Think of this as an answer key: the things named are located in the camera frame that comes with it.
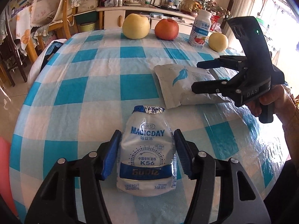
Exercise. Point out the dark green storage box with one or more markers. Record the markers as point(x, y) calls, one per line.
point(86, 17)

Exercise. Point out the white wipes packet blue feather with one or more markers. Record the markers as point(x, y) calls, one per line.
point(177, 86)

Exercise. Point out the white TV cabinet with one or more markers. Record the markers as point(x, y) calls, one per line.
point(112, 16)

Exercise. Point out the white yogurt bottle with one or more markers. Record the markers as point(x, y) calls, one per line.
point(199, 31)

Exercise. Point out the golden ornament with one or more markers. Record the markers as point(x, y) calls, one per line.
point(188, 5)

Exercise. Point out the small yellow pear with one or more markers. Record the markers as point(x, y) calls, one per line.
point(218, 42)

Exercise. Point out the person's right forearm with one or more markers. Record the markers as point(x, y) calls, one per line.
point(292, 133)

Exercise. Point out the red apple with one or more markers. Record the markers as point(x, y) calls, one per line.
point(167, 29)

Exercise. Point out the light wooden chair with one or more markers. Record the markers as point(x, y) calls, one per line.
point(66, 16)

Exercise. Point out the large yellow pear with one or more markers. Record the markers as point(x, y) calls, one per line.
point(136, 26)

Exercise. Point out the dried flower bouquet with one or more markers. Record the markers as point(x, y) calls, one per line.
point(217, 8)

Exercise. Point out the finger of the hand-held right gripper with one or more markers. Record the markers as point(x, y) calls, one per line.
point(210, 63)
point(205, 87)

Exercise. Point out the light green plastic basin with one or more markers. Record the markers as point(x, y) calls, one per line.
point(87, 26)

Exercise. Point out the dark wooden chair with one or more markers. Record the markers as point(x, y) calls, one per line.
point(9, 67)

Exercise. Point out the red round object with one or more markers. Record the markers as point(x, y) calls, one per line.
point(5, 172)

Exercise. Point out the colourful wall chart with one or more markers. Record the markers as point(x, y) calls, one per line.
point(23, 0)

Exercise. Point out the blue white checkered tablecloth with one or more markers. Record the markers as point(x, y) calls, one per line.
point(93, 86)

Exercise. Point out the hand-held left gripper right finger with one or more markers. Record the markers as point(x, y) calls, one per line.
point(184, 154)

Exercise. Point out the white blue fabric bundle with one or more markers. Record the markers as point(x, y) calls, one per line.
point(38, 60)

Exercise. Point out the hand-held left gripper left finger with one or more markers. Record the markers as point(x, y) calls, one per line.
point(109, 154)

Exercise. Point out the orange print white tablecloth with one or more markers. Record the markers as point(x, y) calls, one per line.
point(24, 32)

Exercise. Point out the person's right hand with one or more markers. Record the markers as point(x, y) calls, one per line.
point(280, 100)

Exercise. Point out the plastic-wrapped silver cans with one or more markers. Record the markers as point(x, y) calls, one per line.
point(115, 1)

